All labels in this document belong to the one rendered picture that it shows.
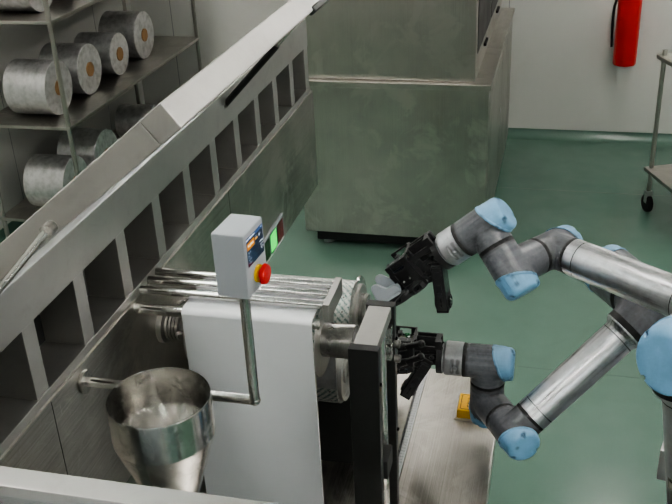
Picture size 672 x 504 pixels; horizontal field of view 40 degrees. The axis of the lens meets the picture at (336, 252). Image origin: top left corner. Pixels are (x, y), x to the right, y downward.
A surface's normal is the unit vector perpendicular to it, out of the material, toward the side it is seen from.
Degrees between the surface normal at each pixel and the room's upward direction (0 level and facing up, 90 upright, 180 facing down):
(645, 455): 0
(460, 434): 0
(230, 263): 90
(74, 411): 90
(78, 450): 90
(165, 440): 90
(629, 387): 0
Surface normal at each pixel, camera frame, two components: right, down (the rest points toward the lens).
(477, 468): -0.04, -0.89
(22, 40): 0.97, 0.07
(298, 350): -0.23, 0.45
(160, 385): 0.20, 0.44
